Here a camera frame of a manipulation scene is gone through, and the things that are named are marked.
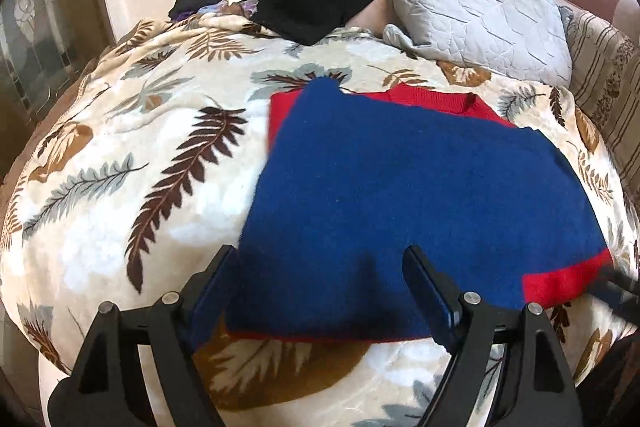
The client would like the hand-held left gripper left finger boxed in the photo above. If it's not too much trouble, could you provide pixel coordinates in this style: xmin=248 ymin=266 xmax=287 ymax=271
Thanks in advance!
xmin=47 ymin=244 xmax=239 ymax=427

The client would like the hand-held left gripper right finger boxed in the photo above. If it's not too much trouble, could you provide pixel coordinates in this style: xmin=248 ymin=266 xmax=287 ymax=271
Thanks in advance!
xmin=402 ymin=244 xmax=586 ymax=427

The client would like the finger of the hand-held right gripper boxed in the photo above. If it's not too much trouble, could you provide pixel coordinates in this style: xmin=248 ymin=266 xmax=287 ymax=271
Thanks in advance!
xmin=586 ymin=264 xmax=640 ymax=314

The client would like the red and blue sweater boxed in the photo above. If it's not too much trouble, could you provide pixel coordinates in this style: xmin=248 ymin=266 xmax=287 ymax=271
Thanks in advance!
xmin=225 ymin=77 xmax=616 ymax=344

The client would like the leaf print blanket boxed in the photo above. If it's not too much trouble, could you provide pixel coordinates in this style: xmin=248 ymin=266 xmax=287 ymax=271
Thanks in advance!
xmin=0 ymin=14 xmax=640 ymax=427

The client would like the brown striped cushion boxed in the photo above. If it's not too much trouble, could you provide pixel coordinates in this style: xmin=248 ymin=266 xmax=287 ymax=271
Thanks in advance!
xmin=565 ymin=7 xmax=640 ymax=188

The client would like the pink pillow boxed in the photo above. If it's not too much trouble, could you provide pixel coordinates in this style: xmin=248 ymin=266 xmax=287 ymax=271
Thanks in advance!
xmin=345 ymin=0 xmax=401 ymax=32

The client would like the grey quilted pillow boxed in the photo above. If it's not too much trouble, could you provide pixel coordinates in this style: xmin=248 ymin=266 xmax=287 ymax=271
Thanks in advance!
xmin=371 ymin=0 xmax=574 ymax=88

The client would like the purple patterned cloth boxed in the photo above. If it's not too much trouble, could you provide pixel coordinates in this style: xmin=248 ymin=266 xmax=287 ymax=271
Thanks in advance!
xmin=197 ymin=0 xmax=259 ymax=18

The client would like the small dark cloth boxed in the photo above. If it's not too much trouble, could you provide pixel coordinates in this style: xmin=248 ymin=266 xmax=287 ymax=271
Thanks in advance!
xmin=169 ymin=0 xmax=236 ymax=22

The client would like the stained glass door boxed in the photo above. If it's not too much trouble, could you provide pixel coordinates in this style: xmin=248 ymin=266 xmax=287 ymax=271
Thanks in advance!
xmin=0 ymin=0 xmax=114 ymax=128

